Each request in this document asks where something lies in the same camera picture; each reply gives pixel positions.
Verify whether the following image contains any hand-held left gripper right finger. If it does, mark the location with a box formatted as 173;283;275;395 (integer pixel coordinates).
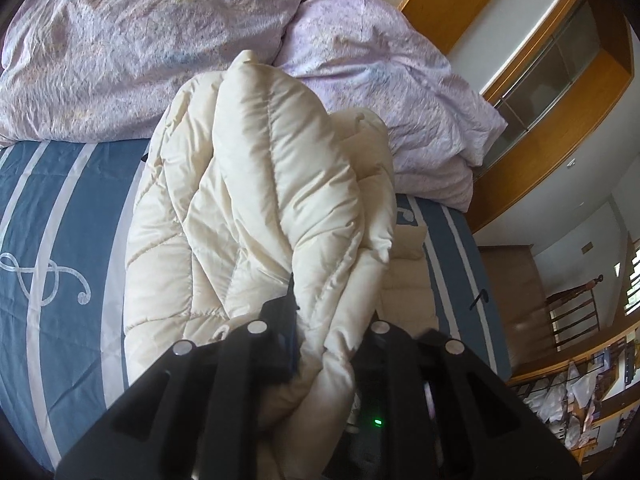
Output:
352;317;585;480

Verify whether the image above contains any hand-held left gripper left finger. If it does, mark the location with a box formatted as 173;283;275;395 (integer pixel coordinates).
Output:
54;272;301;480

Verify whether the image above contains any cream puffer jacket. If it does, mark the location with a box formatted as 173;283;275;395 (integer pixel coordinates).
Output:
122;50;442;480

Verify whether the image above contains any wooden railing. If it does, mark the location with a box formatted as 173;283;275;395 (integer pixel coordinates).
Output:
510;320;640;386

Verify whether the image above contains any brown wooden chair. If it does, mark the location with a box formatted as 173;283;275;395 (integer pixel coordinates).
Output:
546;275;601;348

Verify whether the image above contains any wooden bookshelf with papers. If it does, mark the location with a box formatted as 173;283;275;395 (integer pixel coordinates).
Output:
510;340;636;461

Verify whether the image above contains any wooden wardrobe with glass doors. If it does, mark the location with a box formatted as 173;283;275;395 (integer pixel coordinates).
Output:
400;0;636;233

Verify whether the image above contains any lavender floral pillow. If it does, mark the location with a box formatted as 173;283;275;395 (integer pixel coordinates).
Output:
277;0;508;211
0;0;321;147

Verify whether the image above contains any blue striped bed sheet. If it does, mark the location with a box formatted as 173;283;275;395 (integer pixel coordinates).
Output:
0;137;511;471

